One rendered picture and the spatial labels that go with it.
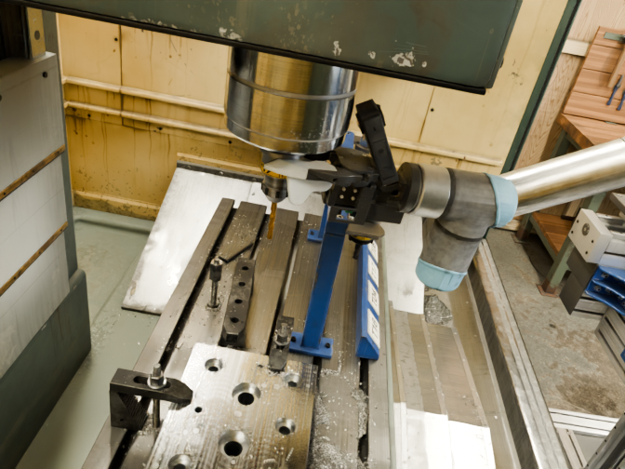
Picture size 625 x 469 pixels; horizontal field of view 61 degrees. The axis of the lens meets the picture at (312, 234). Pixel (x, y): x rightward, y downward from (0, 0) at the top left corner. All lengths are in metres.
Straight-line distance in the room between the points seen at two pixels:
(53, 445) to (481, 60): 1.16
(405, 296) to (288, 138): 1.14
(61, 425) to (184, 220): 0.73
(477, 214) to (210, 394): 0.52
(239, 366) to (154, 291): 0.72
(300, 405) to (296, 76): 0.56
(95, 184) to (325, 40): 1.63
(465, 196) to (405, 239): 1.06
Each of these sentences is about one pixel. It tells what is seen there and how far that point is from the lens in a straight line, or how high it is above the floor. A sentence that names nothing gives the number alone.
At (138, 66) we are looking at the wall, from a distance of 1.84.
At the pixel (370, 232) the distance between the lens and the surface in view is 0.97.
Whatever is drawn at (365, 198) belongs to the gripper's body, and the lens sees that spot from 0.71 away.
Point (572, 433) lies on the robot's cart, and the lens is 2.28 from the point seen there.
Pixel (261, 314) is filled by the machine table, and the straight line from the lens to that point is 1.22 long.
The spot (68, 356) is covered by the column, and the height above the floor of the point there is 0.70.
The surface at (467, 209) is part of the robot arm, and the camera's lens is 0.77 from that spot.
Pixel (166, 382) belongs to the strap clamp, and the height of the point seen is 1.01.
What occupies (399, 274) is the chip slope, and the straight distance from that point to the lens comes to 1.73.
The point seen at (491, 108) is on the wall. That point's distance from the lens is 1.78.
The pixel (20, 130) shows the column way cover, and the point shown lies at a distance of 0.97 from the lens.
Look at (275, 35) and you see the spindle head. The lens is 0.54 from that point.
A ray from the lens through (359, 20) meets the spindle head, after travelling 0.53.
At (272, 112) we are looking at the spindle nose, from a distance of 0.60.
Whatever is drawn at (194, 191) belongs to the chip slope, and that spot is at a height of 0.82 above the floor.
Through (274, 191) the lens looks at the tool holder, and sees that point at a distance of 0.71.
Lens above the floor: 1.70
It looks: 32 degrees down
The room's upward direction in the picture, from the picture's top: 11 degrees clockwise
